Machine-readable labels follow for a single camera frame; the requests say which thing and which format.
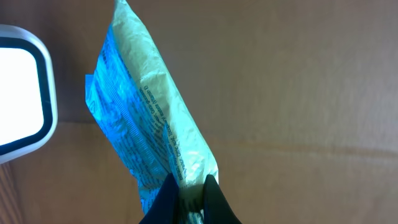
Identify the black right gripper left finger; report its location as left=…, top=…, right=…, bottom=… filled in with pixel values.
left=139, top=173, right=179, bottom=224

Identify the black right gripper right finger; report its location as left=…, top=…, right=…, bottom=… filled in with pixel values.
left=203, top=174, right=242, bottom=224

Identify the light teal pack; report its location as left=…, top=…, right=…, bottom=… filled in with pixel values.
left=85, top=0, right=218, bottom=223

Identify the white barcode scanner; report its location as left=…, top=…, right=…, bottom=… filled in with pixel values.
left=1, top=24, right=58, bottom=163

